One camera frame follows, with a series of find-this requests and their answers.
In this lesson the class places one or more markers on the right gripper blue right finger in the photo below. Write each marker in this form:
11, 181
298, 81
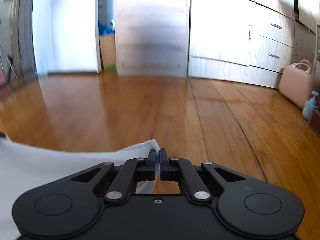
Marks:
185, 174

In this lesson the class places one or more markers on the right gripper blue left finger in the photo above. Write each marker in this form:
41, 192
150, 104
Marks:
129, 175

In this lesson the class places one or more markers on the white sweatshirt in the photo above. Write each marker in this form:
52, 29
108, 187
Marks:
25, 167

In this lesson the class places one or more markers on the green object near cabinet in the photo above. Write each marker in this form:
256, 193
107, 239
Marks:
111, 68

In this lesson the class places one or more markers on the cardboard box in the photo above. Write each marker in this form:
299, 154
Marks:
107, 49

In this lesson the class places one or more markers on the pink handbag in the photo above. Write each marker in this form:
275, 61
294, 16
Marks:
297, 82

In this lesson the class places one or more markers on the blue spray bottle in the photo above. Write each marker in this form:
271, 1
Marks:
310, 105

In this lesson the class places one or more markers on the white drawer cabinet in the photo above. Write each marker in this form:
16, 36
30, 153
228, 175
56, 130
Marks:
248, 41

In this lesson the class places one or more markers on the white door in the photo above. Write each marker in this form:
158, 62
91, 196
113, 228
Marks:
66, 36

